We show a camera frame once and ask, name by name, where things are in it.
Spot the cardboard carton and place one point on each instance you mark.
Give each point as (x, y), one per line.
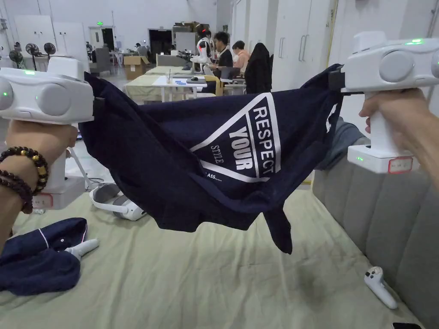
(134, 68)

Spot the black standing fan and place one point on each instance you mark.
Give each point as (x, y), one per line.
(49, 48)
(31, 49)
(15, 56)

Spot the dark blue printed shirt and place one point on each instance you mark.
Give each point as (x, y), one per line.
(178, 161)

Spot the black phone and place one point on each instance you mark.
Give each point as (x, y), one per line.
(407, 325)

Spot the white humanoid robot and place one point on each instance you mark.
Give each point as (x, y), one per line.
(204, 48)

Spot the bed with pale green sheet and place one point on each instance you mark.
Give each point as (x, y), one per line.
(144, 85)
(192, 274)

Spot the dark blue white-piped garment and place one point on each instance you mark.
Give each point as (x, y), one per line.
(37, 260)

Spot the person's left hand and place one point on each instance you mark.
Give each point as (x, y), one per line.
(37, 137)

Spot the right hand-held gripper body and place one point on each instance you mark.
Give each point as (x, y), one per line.
(394, 65)

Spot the person's left forearm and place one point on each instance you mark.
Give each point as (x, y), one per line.
(13, 192)

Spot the white headset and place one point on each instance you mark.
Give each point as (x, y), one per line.
(118, 202)

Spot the white hand controller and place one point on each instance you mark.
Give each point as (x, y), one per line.
(379, 286)
(84, 247)

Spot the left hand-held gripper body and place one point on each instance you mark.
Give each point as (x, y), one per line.
(41, 97)

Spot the person's right hand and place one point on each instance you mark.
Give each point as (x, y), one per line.
(411, 116)

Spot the grey padded headboard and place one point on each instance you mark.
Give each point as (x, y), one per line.
(387, 219)

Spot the person's right forearm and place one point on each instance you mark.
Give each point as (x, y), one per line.
(428, 147)

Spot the grey blanket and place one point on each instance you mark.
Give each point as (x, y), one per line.
(346, 137)

